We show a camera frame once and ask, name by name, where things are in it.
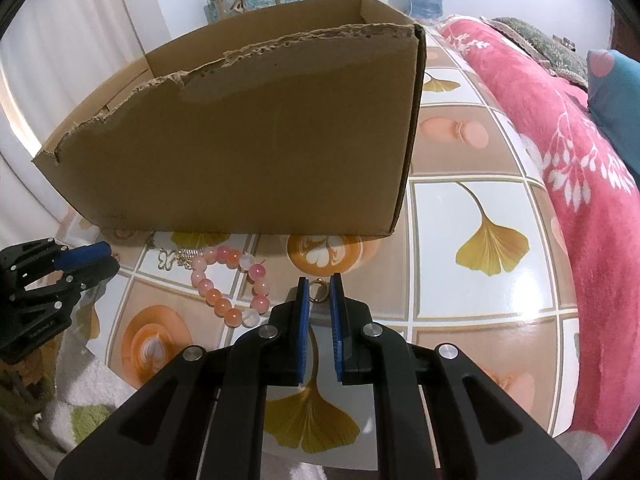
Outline wooden chair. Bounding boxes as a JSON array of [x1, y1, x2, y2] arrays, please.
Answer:
[[209, 0, 284, 22]]

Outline brown cardboard box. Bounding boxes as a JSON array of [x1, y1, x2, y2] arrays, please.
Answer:
[[31, 0, 427, 240]]

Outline ginkgo leaf patterned table mat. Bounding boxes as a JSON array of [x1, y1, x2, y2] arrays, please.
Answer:
[[50, 40, 588, 471]]

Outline pink floral blanket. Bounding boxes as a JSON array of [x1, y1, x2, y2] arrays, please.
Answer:
[[435, 15, 640, 461]]

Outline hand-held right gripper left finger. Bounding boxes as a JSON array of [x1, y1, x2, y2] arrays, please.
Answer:
[[54, 276, 313, 480]]

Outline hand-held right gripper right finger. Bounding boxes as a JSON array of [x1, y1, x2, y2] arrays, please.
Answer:
[[329, 273, 585, 480]]

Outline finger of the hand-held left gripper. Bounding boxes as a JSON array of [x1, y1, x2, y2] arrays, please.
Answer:
[[10, 257, 121, 313], [0, 238, 114, 276]]

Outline teal pillow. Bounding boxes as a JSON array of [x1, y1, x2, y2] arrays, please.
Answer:
[[586, 49, 640, 181]]

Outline pink bead bracelet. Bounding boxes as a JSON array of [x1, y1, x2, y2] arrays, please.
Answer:
[[190, 246, 273, 328]]

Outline white fluffy blanket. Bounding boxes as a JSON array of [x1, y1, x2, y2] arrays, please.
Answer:
[[15, 332, 136, 480]]

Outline grey-green patterned cushion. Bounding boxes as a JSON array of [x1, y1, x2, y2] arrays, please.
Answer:
[[492, 16, 590, 86]]

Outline silver butterfly chain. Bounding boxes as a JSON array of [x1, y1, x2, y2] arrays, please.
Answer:
[[156, 246, 208, 273]]

